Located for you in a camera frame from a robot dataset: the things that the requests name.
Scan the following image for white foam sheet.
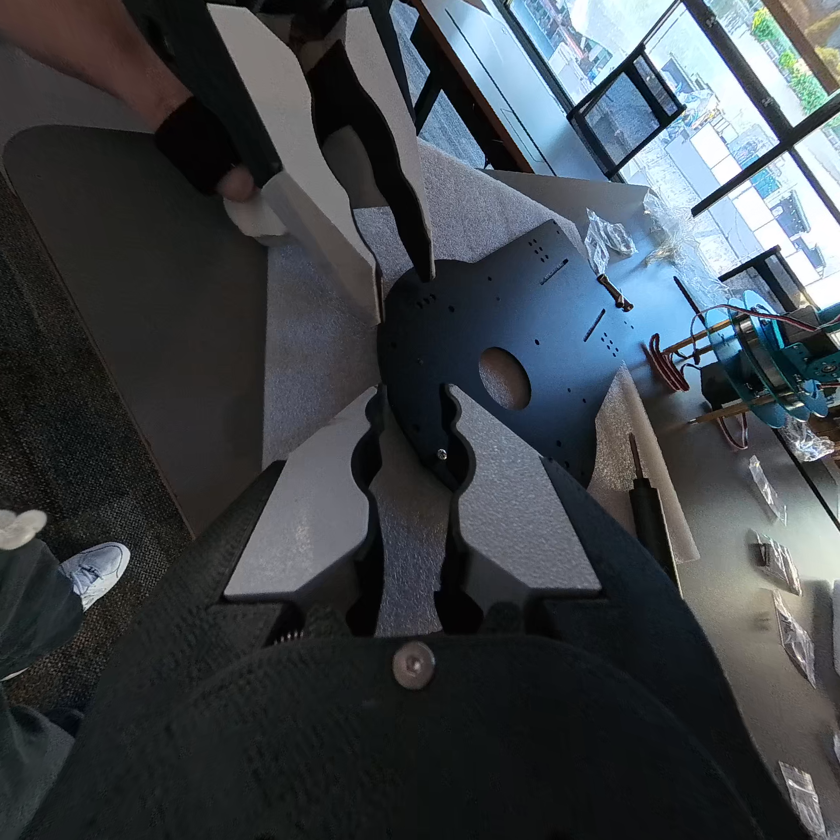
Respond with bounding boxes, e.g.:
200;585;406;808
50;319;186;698
262;141;697;634

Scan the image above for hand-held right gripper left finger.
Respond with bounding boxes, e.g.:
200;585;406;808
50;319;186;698
223;386;388;634

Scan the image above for black mesh office chair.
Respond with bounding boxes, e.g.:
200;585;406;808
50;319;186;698
718;244;821;312
566;49;686;181

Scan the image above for person's white sneaker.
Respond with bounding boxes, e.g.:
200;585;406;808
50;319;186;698
59;543;131;613

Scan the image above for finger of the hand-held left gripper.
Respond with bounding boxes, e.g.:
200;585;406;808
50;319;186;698
209;2;385;325
307;0;437;284

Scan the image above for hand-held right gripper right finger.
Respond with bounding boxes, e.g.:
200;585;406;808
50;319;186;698
436;384;603;634

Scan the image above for black metal base plate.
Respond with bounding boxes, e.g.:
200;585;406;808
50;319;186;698
377;220;631;490

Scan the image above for person's dark trousers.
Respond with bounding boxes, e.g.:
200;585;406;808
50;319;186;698
0;535;89;840

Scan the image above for group of clear screw bags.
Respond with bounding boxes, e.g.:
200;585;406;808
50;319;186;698
583;209;840;837

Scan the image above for grey desk with wood edge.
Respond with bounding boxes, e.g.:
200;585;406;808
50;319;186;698
410;0;621;181

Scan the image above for black screwdriver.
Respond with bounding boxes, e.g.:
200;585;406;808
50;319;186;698
626;433;680;578

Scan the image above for clear plastic film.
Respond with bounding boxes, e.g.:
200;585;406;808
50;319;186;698
643;190;729;303

